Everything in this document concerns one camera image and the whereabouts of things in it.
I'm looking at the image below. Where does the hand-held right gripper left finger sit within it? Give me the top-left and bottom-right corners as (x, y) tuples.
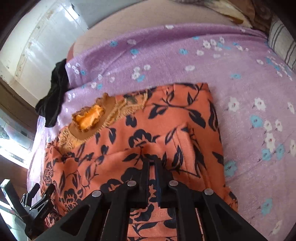
(43, 159), (151, 241)

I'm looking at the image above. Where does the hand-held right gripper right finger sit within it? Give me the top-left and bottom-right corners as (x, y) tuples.
(154, 158), (269, 241)

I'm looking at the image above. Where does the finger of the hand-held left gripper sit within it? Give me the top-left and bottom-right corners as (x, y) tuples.
(20, 184), (40, 204)
(35, 184), (56, 209)

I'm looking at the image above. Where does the orange black floral garment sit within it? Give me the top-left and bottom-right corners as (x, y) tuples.
(42, 83), (238, 241)

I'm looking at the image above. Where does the brown wooden furniture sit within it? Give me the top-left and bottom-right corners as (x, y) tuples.
(0, 77), (40, 139)

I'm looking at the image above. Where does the black cloth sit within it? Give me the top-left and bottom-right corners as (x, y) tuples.
(35, 59), (70, 128)

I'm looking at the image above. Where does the purple floral bedsheet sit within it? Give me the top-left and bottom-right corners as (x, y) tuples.
(26, 23), (296, 237)

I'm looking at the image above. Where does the pink beige quilt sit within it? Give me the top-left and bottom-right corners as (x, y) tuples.
(67, 0), (252, 63)

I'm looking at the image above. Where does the beige brown floral blanket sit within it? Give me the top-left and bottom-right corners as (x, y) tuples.
(178, 0), (255, 28)

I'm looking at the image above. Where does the striped cushion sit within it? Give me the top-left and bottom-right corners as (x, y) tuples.
(267, 17), (296, 70)

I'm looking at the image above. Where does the white metal frame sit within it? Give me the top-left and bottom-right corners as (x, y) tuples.
(0, 178), (25, 223)

